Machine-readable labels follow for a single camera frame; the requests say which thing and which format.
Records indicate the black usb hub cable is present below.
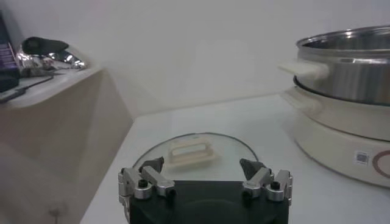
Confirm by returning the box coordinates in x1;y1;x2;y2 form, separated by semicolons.
0;75;55;103

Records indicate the steel steamer basket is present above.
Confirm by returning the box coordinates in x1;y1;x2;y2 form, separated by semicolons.
277;26;390;107

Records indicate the round glass pot lid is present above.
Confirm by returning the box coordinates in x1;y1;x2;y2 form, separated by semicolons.
132;132;260;183

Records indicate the chrome and black headset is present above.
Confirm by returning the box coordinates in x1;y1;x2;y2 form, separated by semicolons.
16;36;88;77

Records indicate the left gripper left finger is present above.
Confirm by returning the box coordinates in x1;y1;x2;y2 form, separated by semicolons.
118;156;177;201

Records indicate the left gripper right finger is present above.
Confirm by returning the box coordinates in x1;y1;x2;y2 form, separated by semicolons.
239;158;294;203

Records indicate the black laptop with dark screen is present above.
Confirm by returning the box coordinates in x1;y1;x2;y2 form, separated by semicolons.
0;12;21;92

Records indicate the white electric cooker base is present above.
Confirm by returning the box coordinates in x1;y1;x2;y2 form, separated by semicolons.
282;86;390;188

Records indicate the white side table with headset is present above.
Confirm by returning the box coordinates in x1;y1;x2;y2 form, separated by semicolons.
0;67;135;224

